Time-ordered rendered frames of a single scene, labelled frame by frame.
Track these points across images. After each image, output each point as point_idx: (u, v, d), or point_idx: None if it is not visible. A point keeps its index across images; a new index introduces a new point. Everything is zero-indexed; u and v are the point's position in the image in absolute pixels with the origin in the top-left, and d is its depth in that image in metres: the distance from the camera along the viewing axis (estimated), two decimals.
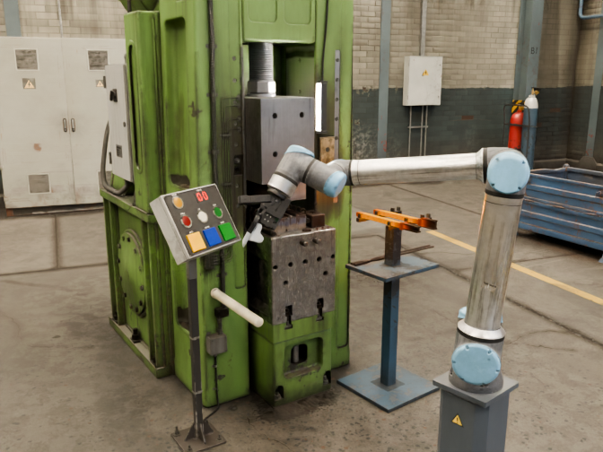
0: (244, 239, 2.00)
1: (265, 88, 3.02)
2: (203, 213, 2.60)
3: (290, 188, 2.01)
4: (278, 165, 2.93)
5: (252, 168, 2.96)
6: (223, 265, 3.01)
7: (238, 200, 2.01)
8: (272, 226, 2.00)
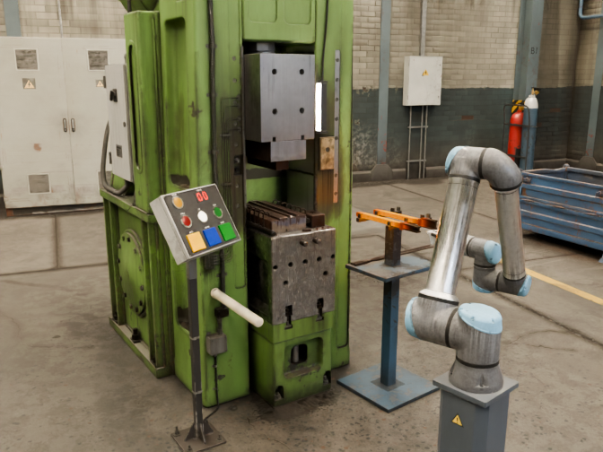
0: (428, 231, 2.80)
1: (264, 46, 2.98)
2: (203, 213, 2.60)
3: (463, 253, 2.63)
4: (278, 123, 2.88)
5: (251, 126, 2.91)
6: (223, 265, 3.01)
7: None
8: None
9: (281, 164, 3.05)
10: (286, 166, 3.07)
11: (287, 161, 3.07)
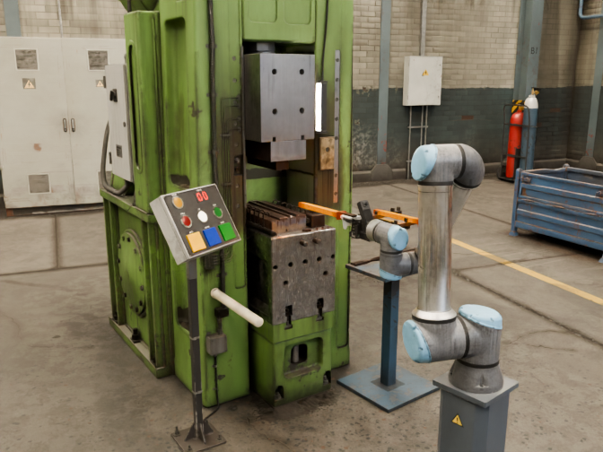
0: (341, 215, 2.65)
1: (264, 46, 2.98)
2: (203, 213, 2.60)
3: (371, 239, 2.48)
4: (278, 123, 2.88)
5: (251, 126, 2.91)
6: (223, 265, 3.01)
7: (358, 201, 2.56)
8: (350, 233, 2.60)
9: (281, 164, 3.05)
10: (286, 166, 3.07)
11: (287, 161, 3.07)
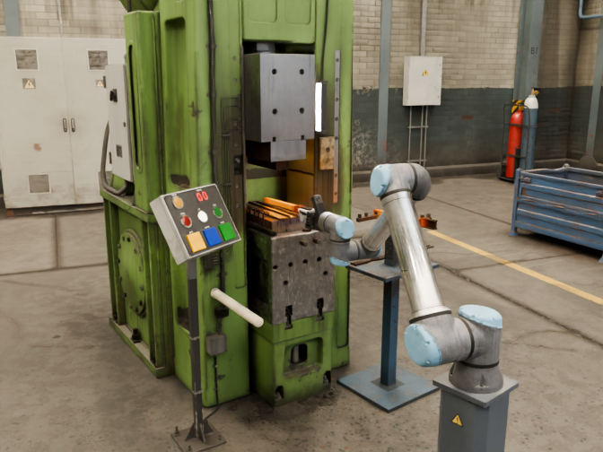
0: (298, 209, 2.94)
1: (264, 46, 2.98)
2: (203, 213, 2.60)
3: (322, 229, 2.77)
4: (278, 123, 2.88)
5: (251, 126, 2.91)
6: (223, 265, 3.01)
7: (312, 195, 2.84)
8: (305, 224, 2.88)
9: (281, 164, 3.05)
10: (286, 166, 3.07)
11: (287, 161, 3.07)
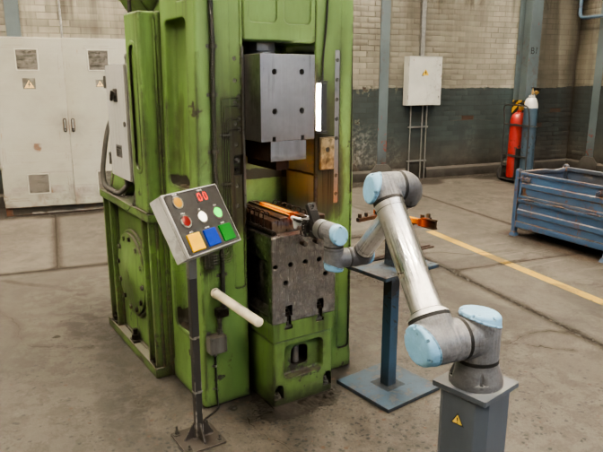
0: (291, 217, 2.98)
1: (264, 46, 2.98)
2: (203, 213, 2.60)
3: (316, 236, 2.82)
4: (278, 123, 2.88)
5: (251, 126, 2.91)
6: (223, 265, 3.01)
7: (307, 204, 2.89)
8: (300, 231, 2.93)
9: (281, 164, 3.05)
10: (286, 166, 3.07)
11: (287, 161, 3.07)
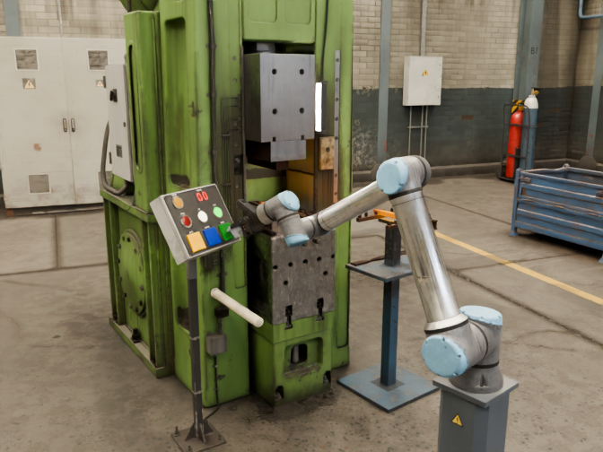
0: (227, 229, 2.64)
1: (264, 46, 2.98)
2: (203, 213, 2.60)
3: (266, 221, 2.50)
4: (278, 123, 2.88)
5: (251, 126, 2.91)
6: (223, 265, 3.01)
7: (236, 202, 2.59)
8: (243, 234, 2.58)
9: (281, 164, 3.05)
10: (286, 166, 3.07)
11: (287, 161, 3.07)
